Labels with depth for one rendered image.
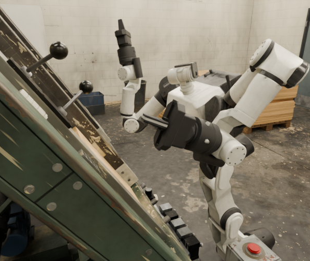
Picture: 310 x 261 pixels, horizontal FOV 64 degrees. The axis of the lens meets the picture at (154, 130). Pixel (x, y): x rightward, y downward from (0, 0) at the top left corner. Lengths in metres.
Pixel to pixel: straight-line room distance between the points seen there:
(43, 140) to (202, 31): 7.05
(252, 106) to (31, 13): 4.48
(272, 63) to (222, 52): 7.06
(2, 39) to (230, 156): 0.79
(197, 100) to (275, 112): 3.91
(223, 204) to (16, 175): 1.17
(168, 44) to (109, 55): 1.58
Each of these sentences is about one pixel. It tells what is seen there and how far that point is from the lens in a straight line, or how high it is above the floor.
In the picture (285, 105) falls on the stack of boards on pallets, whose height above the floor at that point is 0.43.
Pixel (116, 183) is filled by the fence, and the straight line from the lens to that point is 0.75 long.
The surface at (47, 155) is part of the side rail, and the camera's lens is 0.41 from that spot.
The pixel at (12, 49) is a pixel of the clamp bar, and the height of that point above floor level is 1.52.
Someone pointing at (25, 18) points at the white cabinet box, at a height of 1.85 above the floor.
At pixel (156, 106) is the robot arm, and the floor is 1.23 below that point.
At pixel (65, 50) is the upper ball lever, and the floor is 1.54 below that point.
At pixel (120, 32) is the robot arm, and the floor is 1.58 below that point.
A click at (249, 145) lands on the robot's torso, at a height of 1.05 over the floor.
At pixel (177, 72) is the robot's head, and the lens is 1.06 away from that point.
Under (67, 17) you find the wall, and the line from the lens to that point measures 6.30.
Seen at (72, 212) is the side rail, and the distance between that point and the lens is 0.47.
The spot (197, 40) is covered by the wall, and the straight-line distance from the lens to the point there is 7.29.
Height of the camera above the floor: 1.56
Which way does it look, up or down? 20 degrees down
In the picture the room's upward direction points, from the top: straight up
